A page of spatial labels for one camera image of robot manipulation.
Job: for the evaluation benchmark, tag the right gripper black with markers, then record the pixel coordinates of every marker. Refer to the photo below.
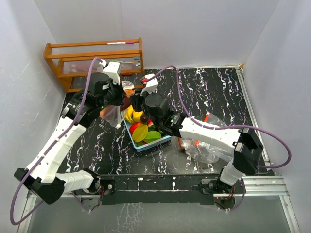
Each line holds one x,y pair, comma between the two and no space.
137,99

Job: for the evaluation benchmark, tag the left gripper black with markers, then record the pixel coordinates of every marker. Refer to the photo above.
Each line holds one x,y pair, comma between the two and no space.
120,91

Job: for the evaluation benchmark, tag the purple eggplant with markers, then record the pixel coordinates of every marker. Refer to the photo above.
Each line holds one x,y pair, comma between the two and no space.
144,118

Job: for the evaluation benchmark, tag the yellow mango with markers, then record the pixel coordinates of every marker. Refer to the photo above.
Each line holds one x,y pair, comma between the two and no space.
136,116

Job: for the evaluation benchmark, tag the white dotted zip bag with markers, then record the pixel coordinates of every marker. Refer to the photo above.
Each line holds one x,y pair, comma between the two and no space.
116,118

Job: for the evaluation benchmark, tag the watermelon slice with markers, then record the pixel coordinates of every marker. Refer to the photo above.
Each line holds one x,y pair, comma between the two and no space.
150,123

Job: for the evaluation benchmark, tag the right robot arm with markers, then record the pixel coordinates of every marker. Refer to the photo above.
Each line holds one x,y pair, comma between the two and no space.
242,144

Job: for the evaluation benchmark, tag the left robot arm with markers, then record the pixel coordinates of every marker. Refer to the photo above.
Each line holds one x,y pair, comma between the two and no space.
41,176

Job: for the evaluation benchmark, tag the clear bag orange zipper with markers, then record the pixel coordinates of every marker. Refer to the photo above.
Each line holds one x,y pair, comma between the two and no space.
208,145

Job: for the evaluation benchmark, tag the yellow banana bunch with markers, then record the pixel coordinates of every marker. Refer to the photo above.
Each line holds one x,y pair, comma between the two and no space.
128,115

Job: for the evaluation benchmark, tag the yellow starfruit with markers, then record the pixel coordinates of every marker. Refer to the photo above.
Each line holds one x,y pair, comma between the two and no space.
140,133

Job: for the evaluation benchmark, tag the green pen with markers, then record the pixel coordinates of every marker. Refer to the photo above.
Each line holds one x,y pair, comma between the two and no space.
125,62

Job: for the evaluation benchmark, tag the wooden shelf rack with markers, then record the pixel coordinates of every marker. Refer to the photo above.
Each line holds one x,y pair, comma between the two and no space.
70,60

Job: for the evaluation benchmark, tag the light blue plastic basket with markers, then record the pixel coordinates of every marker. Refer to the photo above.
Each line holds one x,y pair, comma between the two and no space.
146,146

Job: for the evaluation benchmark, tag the pink white pen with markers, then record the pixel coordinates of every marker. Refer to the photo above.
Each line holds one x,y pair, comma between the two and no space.
120,43

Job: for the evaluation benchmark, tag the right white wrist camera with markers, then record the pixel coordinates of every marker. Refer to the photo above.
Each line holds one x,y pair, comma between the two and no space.
150,84

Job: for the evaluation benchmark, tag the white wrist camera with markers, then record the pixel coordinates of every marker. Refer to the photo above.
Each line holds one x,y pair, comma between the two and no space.
112,69
150,84

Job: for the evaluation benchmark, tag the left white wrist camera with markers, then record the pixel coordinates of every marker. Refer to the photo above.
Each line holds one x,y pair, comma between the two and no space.
112,69

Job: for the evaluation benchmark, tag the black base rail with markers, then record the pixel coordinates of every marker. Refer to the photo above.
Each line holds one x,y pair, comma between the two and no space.
164,188

